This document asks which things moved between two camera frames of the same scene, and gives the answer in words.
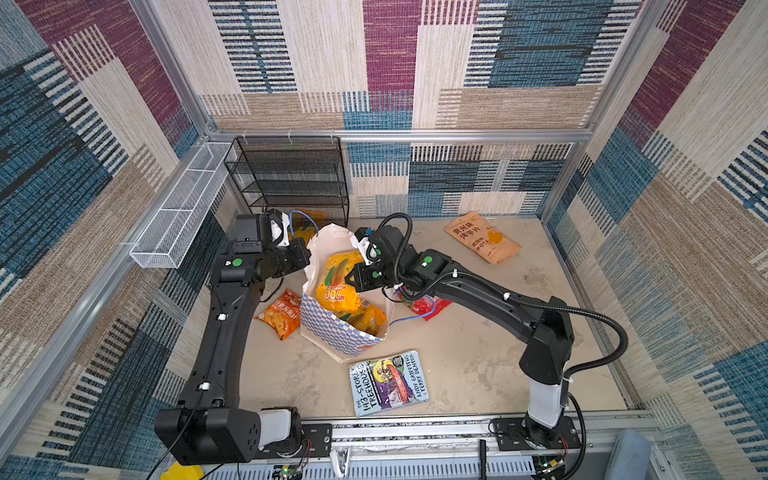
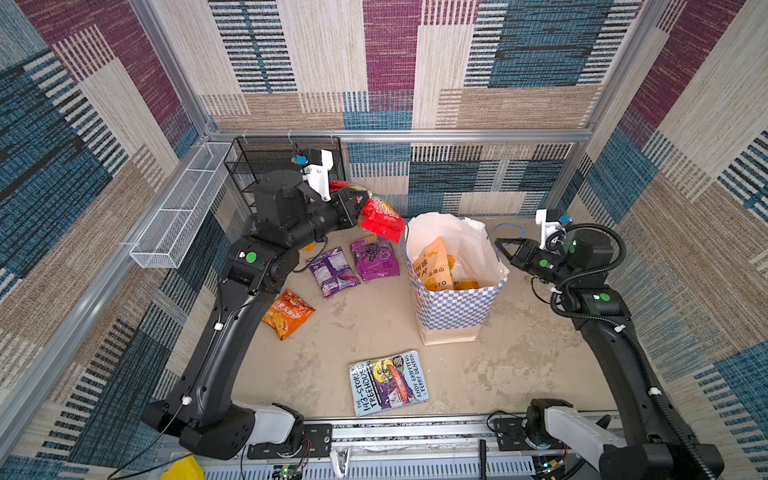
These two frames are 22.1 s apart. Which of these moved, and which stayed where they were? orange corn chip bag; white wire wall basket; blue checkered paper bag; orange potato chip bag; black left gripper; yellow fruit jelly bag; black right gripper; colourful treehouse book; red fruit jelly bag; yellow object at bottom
Moved: red fruit jelly bag; black right gripper; blue checkered paper bag; yellow fruit jelly bag; black left gripper; orange potato chip bag
Stayed: colourful treehouse book; orange corn chip bag; yellow object at bottom; white wire wall basket
